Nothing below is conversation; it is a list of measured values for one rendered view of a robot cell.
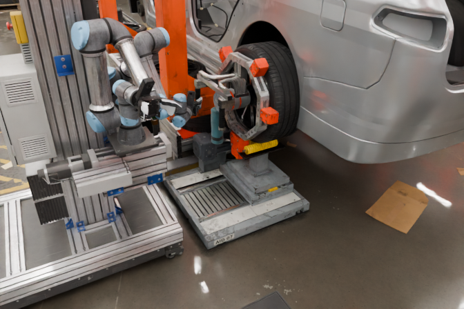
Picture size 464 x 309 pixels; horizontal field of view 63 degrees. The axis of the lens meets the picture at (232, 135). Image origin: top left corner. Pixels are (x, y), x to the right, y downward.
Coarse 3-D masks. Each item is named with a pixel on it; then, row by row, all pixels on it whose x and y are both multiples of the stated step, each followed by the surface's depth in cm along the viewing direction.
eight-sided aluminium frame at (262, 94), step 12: (228, 60) 247; (240, 60) 233; (252, 60) 230; (228, 72) 263; (228, 84) 267; (264, 84) 225; (264, 96) 223; (228, 120) 267; (240, 132) 255; (252, 132) 241
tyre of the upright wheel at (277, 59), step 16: (240, 48) 246; (256, 48) 233; (272, 48) 235; (272, 64) 225; (288, 64) 229; (272, 80) 223; (288, 80) 226; (272, 96) 226; (288, 96) 226; (288, 112) 230; (272, 128) 234; (288, 128) 240
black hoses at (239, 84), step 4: (236, 80) 222; (240, 80) 222; (244, 80) 223; (232, 84) 228; (236, 84) 221; (240, 84) 221; (244, 84) 222; (236, 88) 220; (240, 88) 221; (244, 88) 222; (236, 92) 219; (240, 92) 220; (244, 92) 222; (248, 92) 222; (236, 96) 219; (240, 96) 221; (244, 96) 222
